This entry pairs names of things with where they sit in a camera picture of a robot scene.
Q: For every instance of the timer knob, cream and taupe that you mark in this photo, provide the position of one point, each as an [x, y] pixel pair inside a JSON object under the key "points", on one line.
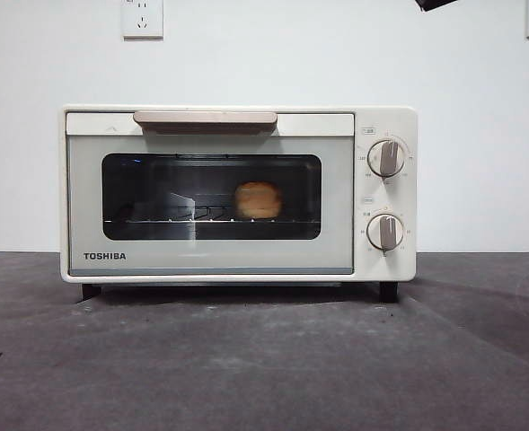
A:
{"points": [[385, 232]]}

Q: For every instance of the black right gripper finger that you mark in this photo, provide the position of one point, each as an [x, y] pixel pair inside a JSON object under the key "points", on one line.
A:
{"points": [[434, 3]]}

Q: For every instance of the temperature knob, cream and taupe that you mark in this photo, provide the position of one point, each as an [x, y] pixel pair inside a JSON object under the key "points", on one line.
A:
{"points": [[385, 158]]}

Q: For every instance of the orange-brown bread loaf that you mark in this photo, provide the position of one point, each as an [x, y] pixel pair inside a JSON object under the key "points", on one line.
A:
{"points": [[258, 199]]}

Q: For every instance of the cream white toaster oven body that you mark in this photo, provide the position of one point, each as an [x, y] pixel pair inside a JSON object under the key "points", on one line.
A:
{"points": [[385, 121]]}

